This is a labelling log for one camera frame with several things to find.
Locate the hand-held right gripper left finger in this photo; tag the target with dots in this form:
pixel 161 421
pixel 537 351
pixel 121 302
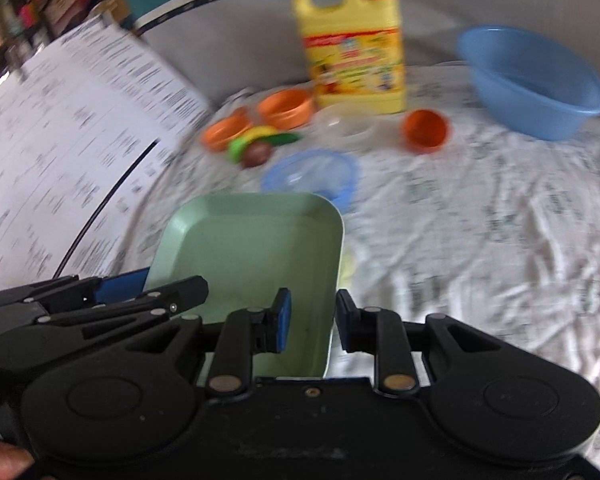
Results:
pixel 281 322

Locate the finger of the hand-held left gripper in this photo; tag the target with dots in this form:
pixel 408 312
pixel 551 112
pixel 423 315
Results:
pixel 180 292
pixel 125 284

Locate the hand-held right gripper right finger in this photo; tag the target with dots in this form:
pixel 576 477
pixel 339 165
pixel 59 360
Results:
pixel 345 322

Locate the green square plate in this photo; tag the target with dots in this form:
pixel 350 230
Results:
pixel 245 250

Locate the blue-rimmed clear bowl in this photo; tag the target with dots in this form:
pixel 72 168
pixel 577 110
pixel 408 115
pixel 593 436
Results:
pixel 310 175

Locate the clear plastic container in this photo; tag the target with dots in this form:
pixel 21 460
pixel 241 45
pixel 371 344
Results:
pixel 344 125

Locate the dark orange bowl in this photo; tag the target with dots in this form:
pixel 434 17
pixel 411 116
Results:
pixel 426 130

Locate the person's left hand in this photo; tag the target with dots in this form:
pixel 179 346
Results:
pixel 2 460

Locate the green toy vegetable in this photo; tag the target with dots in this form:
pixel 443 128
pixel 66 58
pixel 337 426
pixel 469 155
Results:
pixel 236 149

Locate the brown toy fruit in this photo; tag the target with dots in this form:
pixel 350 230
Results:
pixel 256 155

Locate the white printed blanket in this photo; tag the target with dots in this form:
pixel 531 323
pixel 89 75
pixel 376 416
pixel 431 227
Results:
pixel 480 240

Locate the white printed paper sheet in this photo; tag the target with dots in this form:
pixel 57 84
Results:
pixel 70 135

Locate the orange shallow dish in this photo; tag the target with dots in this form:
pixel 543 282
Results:
pixel 225 132

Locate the toy banana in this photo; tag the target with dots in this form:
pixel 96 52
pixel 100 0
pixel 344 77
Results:
pixel 260 132

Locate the toy cucumber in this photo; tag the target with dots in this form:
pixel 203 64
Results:
pixel 282 138

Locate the light orange bowl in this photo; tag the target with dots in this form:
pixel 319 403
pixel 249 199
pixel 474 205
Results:
pixel 285 107

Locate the grey cushion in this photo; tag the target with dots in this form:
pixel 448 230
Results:
pixel 230 45

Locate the yellow detergent bottle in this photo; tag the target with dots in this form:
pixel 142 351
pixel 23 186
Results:
pixel 352 55

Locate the cluttered shelf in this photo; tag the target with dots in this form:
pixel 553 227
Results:
pixel 35 5

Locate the blue plastic basin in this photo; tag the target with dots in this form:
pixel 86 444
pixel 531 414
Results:
pixel 530 80

